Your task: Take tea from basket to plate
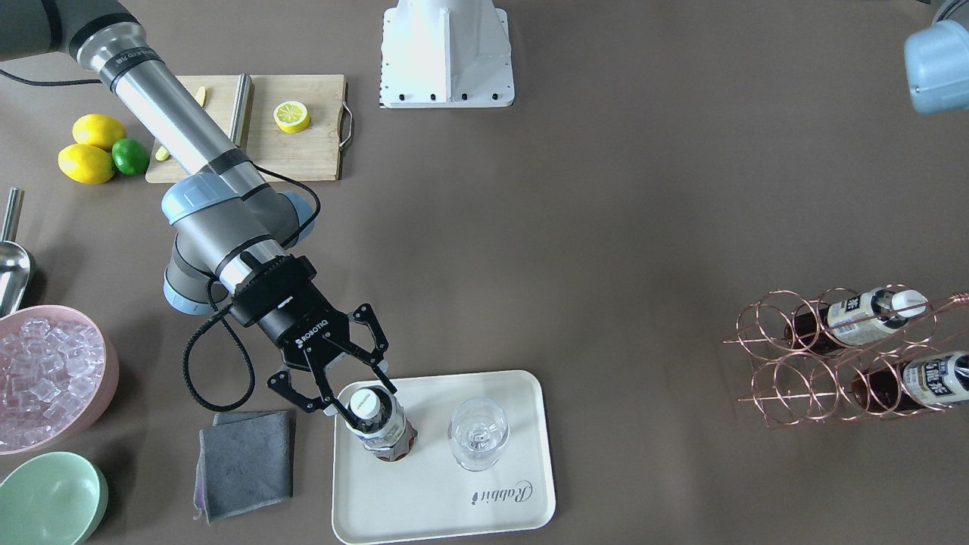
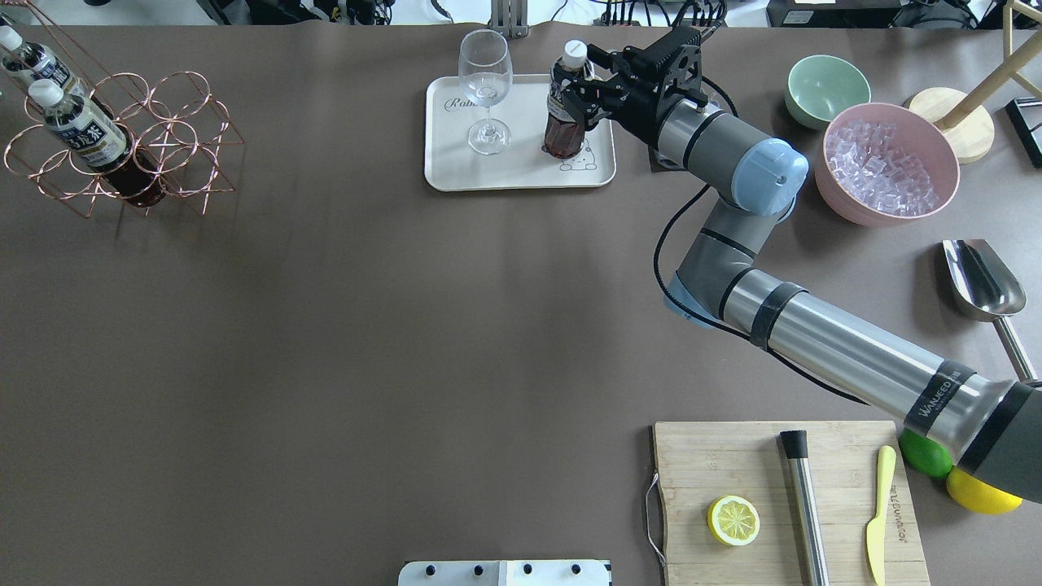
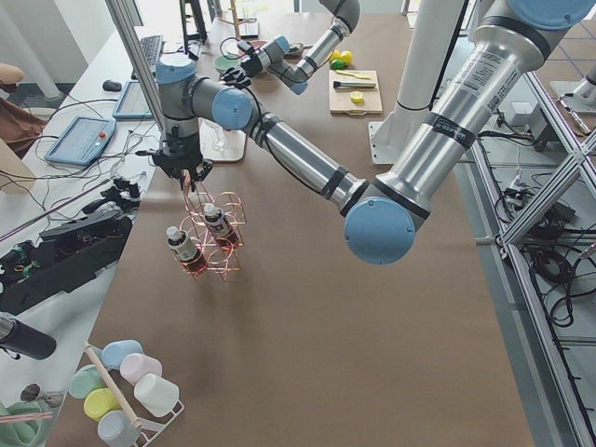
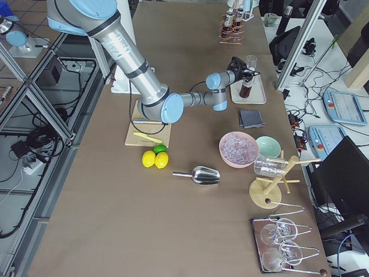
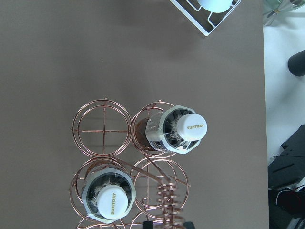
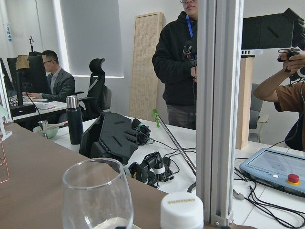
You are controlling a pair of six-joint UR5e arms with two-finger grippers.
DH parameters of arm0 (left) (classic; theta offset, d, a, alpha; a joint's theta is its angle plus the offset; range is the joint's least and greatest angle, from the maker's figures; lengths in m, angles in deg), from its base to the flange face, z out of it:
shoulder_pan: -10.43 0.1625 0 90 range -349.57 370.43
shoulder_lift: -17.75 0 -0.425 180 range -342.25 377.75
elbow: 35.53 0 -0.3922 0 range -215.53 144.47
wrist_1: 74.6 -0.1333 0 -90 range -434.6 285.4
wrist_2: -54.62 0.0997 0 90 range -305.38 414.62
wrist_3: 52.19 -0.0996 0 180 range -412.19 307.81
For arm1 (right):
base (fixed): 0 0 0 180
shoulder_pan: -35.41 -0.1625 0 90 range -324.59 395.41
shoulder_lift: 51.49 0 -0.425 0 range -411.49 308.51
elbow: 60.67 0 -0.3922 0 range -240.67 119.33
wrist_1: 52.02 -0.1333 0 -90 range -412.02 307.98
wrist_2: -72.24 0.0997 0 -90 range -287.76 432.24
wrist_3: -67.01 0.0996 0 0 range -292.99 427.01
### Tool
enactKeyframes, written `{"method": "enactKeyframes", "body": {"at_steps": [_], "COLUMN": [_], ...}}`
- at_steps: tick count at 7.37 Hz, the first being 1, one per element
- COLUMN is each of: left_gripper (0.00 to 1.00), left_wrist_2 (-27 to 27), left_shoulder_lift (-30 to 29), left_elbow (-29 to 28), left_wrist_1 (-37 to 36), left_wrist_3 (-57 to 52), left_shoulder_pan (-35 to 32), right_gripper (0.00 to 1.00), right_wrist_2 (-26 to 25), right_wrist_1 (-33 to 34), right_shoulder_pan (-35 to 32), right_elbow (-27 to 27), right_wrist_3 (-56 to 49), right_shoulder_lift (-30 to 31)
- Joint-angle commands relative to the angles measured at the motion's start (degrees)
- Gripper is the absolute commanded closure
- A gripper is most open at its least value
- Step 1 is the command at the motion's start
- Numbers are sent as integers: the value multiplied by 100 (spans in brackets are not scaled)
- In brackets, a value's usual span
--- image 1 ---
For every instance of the yellow plastic knife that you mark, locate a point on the yellow plastic knife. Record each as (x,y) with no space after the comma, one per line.
(162,153)

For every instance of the copper wire bottle basket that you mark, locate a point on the copper wire bottle basket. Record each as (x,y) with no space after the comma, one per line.
(801,374)

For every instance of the bamboo cutting board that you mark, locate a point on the bamboo cutting board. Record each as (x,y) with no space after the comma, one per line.
(313,155)

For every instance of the green lime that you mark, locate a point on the green lime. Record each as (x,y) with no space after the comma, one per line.
(130,157)

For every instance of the half lemon slice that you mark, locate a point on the half lemon slice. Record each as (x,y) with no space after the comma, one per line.
(291,116)

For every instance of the green empty bowl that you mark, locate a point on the green empty bowl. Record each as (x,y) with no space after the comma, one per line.
(54,498)

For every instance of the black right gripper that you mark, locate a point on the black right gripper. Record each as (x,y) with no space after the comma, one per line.
(297,327)

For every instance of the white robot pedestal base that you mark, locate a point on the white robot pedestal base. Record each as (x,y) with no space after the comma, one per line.
(446,54)

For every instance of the tea bottle white cap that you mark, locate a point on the tea bottle white cap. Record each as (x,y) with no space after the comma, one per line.
(383,427)

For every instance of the clear wine glass on tray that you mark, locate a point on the clear wine glass on tray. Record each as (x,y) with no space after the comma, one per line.
(477,434)

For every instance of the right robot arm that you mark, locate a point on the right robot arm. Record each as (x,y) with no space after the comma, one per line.
(232,251)

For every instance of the pink bowl with ice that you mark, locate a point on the pink bowl with ice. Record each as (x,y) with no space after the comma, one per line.
(59,373)

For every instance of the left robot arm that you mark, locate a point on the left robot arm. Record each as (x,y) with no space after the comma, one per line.
(936,60)

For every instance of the cream serving tray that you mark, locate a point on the cream serving tray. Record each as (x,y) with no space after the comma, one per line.
(427,495)

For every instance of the steel muddler black tip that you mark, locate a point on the steel muddler black tip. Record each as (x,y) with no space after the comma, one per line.
(240,108)

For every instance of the whole yellow lemon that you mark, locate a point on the whole yellow lemon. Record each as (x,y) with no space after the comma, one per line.
(99,130)

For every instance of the steel ice scoop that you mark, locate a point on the steel ice scoop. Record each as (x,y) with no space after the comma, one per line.
(16,262)

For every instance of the grey folded cloth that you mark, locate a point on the grey folded cloth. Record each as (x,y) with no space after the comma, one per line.
(245,463)

